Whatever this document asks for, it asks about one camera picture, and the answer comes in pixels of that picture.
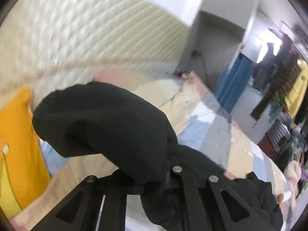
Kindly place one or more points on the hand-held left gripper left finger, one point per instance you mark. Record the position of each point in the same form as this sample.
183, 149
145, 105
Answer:
113, 197

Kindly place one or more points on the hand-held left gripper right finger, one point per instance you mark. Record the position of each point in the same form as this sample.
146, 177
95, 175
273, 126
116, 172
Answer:
189, 197

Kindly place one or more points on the black garment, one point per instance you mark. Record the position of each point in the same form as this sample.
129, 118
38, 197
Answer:
101, 115

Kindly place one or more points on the patchwork quilt bed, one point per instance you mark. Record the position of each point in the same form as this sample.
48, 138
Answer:
240, 146

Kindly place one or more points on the beige cloth bundle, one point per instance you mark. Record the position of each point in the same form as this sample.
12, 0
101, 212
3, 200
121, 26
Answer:
292, 173

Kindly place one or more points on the yellow cloth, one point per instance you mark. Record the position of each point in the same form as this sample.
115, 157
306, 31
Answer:
19, 137

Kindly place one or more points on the small white orange bottle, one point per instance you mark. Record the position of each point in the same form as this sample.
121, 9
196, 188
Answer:
185, 77

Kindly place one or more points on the small red object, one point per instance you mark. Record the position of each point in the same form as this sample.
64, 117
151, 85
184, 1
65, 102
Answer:
180, 73

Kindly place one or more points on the blue curtain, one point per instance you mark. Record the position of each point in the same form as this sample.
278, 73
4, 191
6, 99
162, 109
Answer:
233, 81

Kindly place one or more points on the yellow hanging garment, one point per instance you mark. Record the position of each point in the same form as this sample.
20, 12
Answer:
298, 89

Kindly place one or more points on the white padded headboard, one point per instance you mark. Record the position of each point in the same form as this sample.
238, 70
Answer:
84, 28

